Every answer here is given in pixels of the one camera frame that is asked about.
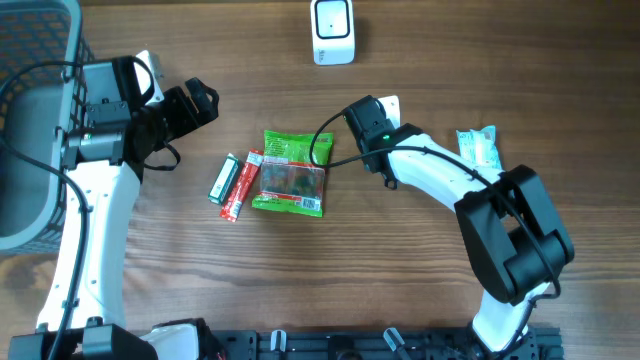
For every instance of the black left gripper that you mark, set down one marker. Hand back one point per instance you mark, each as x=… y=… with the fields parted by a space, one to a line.
x=189 y=118

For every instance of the red snack stick packet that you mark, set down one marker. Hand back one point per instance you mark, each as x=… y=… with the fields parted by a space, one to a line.
x=247 y=176

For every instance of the white barcode scanner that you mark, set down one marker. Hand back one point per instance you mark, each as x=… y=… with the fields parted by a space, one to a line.
x=333 y=32

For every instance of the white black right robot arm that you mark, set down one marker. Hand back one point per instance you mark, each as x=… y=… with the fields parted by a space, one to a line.
x=515 y=240

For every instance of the green snack bag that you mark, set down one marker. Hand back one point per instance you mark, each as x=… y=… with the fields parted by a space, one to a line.
x=290 y=180

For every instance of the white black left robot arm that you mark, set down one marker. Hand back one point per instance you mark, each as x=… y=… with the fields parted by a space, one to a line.
x=102 y=166

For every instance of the green white gum box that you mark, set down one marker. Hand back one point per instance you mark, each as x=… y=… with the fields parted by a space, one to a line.
x=225 y=180

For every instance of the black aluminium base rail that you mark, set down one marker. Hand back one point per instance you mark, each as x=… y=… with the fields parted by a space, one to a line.
x=429 y=344

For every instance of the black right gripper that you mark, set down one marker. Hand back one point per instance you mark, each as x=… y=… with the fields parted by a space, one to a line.
x=363 y=150

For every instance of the dark grey mesh basket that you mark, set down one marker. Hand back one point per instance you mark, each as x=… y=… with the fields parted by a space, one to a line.
x=42 y=95

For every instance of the teal tissue packet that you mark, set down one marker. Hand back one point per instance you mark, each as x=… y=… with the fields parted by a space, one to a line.
x=479 y=147

